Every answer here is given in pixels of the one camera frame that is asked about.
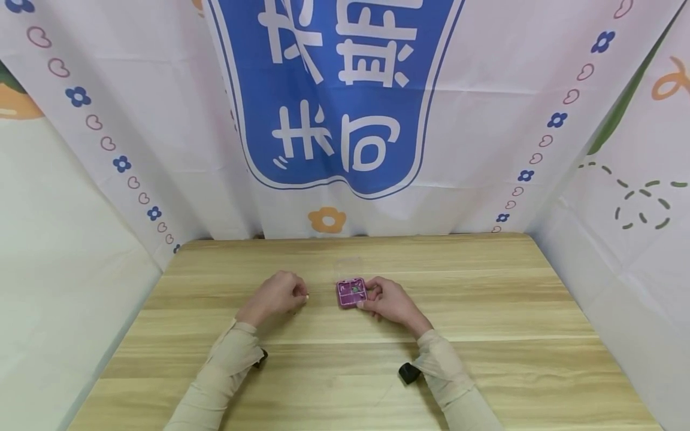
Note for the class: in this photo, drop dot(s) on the person's left hand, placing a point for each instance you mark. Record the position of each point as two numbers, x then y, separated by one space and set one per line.
272 297

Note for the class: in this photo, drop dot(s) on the person's right hand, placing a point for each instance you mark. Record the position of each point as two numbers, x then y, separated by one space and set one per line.
396 303

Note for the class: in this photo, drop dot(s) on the person's right thumb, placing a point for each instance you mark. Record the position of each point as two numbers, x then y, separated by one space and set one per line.
370 305

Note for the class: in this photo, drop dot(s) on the person's left fingers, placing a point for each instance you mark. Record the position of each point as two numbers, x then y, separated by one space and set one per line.
299 289

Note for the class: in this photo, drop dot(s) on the person's right fingers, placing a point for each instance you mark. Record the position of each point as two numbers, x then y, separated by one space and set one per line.
378 316

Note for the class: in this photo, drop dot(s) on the person's right index finger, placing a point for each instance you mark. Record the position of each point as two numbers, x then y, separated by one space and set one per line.
373 282

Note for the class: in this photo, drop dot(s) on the purple pill box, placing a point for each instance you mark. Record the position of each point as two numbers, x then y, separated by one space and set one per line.
345 300

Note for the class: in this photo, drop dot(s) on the person's left forearm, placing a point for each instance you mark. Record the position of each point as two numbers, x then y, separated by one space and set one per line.
215 378

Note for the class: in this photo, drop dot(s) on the person's right forearm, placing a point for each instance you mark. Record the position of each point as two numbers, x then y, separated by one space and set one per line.
452 383

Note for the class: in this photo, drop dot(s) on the black wrist band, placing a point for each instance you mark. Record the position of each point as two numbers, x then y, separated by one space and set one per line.
409 373
261 359

